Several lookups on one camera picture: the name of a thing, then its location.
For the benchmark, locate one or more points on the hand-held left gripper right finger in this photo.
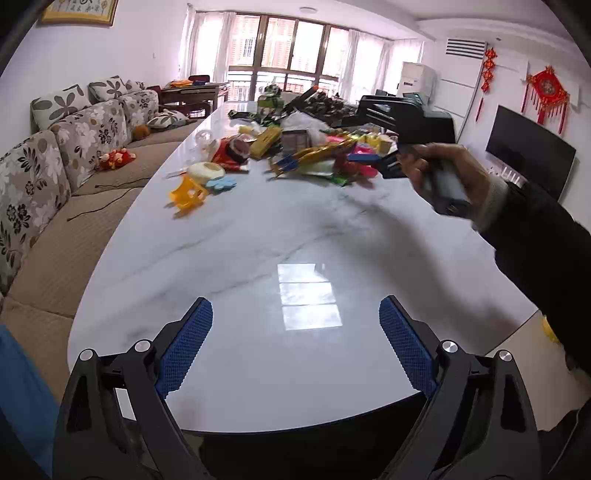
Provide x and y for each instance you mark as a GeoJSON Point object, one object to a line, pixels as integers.
{"type": "Point", "coordinates": [408, 348]}

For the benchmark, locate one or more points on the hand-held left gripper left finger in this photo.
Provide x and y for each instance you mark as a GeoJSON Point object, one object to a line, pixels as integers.
{"type": "Point", "coordinates": [184, 348]}

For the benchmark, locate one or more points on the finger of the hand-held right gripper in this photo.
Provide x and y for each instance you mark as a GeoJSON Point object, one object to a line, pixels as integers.
{"type": "Point", "coordinates": [378, 108]}
{"type": "Point", "coordinates": [392, 167]}

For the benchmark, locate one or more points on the person's right forearm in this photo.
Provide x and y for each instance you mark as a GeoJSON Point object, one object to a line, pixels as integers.
{"type": "Point", "coordinates": [545, 249]}

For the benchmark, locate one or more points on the person's right hand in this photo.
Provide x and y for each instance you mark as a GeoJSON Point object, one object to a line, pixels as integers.
{"type": "Point", "coordinates": [466, 170]}

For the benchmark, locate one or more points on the pink plastic toy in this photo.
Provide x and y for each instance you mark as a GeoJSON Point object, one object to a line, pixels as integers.
{"type": "Point", "coordinates": [364, 159]}

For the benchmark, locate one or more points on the white standing air conditioner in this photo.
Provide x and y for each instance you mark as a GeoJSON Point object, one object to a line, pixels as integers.
{"type": "Point", "coordinates": [418, 81]}

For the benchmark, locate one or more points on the dark basket of items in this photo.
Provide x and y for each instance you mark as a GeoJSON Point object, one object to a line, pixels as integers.
{"type": "Point", "coordinates": [323, 104]}

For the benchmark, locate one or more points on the red knot hanging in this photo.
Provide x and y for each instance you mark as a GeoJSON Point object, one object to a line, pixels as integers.
{"type": "Point", "coordinates": [488, 74]}

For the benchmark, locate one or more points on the gold foil wrapper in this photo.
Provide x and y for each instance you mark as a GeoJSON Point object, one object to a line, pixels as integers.
{"type": "Point", "coordinates": [314, 154]}

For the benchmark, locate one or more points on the white plastic bag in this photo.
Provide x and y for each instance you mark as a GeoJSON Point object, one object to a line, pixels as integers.
{"type": "Point", "coordinates": [300, 121]}

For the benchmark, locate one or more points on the grey carton box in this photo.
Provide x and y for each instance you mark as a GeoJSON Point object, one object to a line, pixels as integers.
{"type": "Point", "coordinates": [295, 138]}

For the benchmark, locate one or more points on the black television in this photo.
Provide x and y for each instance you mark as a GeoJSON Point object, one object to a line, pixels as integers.
{"type": "Point", "coordinates": [531, 152]}

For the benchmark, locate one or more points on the green bottle pack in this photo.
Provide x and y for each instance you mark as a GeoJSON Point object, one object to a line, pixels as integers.
{"type": "Point", "coordinates": [270, 99]}

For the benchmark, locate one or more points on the large window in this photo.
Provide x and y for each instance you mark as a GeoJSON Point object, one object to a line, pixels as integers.
{"type": "Point", "coordinates": [286, 46]}

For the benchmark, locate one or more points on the yellow box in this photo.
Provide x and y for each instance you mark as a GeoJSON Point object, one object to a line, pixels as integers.
{"type": "Point", "coordinates": [265, 141]}

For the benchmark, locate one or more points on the yellow object on floor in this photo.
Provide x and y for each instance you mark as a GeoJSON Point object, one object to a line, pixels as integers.
{"type": "Point", "coordinates": [549, 330]}

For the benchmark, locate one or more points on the brown tape roll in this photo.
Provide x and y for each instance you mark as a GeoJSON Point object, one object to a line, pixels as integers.
{"type": "Point", "coordinates": [240, 147]}

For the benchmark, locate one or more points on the yellow plastic toy piece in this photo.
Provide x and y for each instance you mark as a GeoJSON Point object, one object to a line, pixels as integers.
{"type": "Point", "coordinates": [187, 194]}

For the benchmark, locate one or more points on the red packet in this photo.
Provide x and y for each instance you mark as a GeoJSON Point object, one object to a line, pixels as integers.
{"type": "Point", "coordinates": [226, 154]}

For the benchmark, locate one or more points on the person's blue pants leg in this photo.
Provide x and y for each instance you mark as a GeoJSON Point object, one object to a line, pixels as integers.
{"type": "Point", "coordinates": [23, 392]}

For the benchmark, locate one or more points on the light blue paw toy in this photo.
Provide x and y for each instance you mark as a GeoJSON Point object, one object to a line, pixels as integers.
{"type": "Point", "coordinates": [220, 184]}

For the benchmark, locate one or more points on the clear plastic ball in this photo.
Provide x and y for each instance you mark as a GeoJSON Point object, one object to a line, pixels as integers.
{"type": "Point", "coordinates": [203, 138]}

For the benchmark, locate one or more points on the cream tape roll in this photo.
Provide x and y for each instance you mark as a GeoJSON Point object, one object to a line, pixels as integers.
{"type": "Point", "coordinates": [205, 171]}

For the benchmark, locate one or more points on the floral beige sofa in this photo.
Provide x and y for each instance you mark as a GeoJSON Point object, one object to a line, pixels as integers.
{"type": "Point", "coordinates": [41, 240]}

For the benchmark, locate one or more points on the red chair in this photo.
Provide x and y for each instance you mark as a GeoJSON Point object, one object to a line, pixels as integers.
{"type": "Point", "coordinates": [199, 77]}

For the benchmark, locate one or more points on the wooden side table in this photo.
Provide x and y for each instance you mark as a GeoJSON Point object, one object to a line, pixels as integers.
{"type": "Point", "coordinates": [194, 94]}

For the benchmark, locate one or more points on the red plush toy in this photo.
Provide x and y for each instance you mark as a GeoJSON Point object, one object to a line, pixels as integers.
{"type": "Point", "coordinates": [115, 159]}

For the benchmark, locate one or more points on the loose floral pillow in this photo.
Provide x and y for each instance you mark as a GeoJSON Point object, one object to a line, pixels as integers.
{"type": "Point", "coordinates": [166, 119]}

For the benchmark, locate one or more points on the brown plush toy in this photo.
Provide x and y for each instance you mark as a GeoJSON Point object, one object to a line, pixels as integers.
{"type": "Point", "coordinates": [141, 131]}

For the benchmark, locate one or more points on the small floral cushion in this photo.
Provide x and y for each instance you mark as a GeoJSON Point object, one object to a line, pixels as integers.
{"type": "Point", "coordinates": [136, 85]}

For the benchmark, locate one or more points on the medium floral cushion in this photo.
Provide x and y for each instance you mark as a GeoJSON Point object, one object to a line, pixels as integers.
{"type": "Point", "coordinates": [110, 87]}

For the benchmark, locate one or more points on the large floral cushion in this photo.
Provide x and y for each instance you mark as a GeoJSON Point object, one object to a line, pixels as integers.
{"type": "Point", "coordinates": [60, 104]}

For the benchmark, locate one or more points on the wall air vent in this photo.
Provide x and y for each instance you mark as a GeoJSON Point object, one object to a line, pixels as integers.
{"type": "Point", "coordinates": [466, 46]}

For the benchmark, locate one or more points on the red diamond wall decoration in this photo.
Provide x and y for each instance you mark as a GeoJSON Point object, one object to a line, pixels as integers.
{"type": "Point", "coordinates": [547, 90]}

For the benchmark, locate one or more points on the framed wall picture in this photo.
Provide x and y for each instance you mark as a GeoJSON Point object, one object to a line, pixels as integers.
{"type": "Point", "coordinates": [76, 9]}

